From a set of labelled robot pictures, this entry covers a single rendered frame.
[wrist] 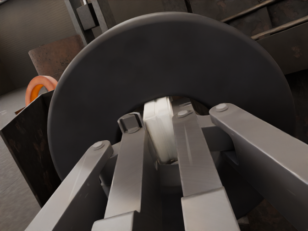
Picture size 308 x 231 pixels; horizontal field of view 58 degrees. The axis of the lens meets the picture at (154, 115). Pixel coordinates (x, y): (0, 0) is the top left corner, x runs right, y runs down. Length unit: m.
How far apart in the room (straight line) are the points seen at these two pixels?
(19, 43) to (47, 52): 7.75
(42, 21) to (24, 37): 1.11
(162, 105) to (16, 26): 10.50
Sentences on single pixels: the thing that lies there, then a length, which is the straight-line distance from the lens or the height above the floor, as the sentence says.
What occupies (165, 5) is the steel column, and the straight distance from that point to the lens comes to 3.42.
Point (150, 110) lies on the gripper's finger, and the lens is 0.15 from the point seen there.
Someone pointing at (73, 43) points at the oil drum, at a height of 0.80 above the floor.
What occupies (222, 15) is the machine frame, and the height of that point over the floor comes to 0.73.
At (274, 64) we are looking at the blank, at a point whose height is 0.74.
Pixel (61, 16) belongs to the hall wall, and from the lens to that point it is 9.15.
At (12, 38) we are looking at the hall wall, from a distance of 10.97.
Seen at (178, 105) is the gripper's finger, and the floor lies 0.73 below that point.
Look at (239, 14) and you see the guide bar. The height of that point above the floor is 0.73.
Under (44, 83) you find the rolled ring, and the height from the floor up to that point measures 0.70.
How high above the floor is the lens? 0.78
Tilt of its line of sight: 18 degrees down
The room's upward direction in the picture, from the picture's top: 19 degrees counter-clockwise
